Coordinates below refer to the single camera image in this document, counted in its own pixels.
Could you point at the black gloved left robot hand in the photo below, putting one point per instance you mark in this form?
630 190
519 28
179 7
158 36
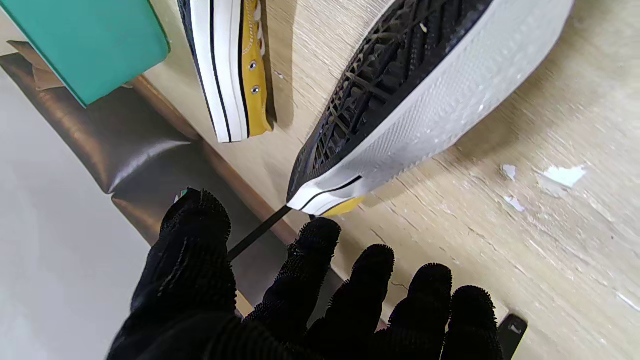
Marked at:
200 300

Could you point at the yellow canvas sneaker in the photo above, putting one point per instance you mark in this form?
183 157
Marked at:
225 65
425 100

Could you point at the brown leather sofa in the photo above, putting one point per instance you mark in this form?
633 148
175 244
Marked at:
135 150

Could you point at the green plastic basin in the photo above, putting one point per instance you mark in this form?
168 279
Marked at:
90 40

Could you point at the brown leather throw pillow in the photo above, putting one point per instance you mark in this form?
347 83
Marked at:
35 70

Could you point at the white paper scrap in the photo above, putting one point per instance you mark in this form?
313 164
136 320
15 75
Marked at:
565 175

